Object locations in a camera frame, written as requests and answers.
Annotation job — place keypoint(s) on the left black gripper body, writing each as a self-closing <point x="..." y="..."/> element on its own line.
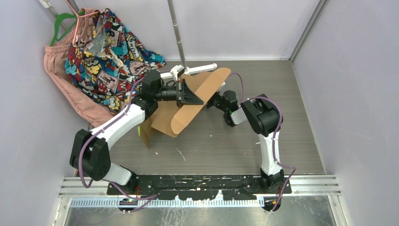
<point x="166" y="93"/>

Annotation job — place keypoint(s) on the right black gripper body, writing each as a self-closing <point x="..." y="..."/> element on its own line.
<point x="219" y="104"/>

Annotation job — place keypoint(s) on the brown cardboard box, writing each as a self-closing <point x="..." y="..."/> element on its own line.
<point x="170" y="119"/>

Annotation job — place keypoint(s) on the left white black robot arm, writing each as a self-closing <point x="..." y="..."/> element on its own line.
<point x="91" y="149"/>

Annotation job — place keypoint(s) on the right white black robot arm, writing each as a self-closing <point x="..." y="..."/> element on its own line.
<point x="265" y="120"/>

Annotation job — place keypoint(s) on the white stand with pole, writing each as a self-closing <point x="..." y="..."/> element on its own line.
<point x="188" y="70"/>

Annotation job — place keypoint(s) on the colourful comic print shorts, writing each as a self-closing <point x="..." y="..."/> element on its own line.
<point x="106" y="66"/>

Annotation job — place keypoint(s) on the pink shorts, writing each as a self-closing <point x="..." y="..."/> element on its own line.
<point x="54" y="64"/>

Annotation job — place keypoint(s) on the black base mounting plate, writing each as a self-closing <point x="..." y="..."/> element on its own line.
<point x="204" y="188"/>

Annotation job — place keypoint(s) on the pink clothes hanger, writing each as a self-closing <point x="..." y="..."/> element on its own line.
<point x="79" y="18"/>

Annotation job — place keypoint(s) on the green clothes hanger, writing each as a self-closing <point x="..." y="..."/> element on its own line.
<point x="57" y="26"/>

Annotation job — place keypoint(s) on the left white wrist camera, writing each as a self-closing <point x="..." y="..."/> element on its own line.
<point x="177" y="71"/>

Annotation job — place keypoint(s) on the aluminium frame rail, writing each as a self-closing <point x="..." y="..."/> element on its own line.
<point x="206" y="149"/>

